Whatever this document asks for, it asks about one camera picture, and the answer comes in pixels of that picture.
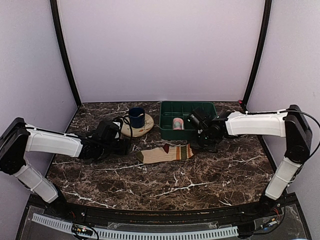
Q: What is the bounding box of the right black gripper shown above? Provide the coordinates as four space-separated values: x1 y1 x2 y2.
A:
189 130 219 151

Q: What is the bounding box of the black front rail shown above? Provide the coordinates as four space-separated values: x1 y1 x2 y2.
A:
46 202 277 225

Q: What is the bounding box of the white slotted cable duct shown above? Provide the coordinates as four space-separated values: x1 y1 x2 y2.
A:
31 213 239 240

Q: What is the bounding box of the pink patterned sock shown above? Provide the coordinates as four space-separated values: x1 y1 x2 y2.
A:
172 117 185 130

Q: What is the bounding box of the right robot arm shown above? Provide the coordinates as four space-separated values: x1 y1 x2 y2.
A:
187 104 315 217

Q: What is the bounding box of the green compartment tray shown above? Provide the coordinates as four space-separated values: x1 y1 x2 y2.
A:
159 101 217 141

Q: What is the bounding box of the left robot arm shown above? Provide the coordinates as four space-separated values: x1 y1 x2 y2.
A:
0 117 132 218

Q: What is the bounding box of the black right frame post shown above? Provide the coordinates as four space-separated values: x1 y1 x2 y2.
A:
242 0 273 106

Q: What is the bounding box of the black frame post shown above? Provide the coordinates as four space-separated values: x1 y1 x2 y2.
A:
242 0 273 106
49 0 82 108

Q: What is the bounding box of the black left frame post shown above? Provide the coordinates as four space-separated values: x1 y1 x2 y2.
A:
49 0 82 108

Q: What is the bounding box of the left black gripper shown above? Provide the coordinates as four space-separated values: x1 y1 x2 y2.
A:
99 138 131 157

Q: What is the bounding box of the beige striped sock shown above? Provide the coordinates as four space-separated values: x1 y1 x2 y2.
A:
135 144 194 164

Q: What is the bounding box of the dark blue mug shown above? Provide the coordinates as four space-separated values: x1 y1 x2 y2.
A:
128 107 146 129

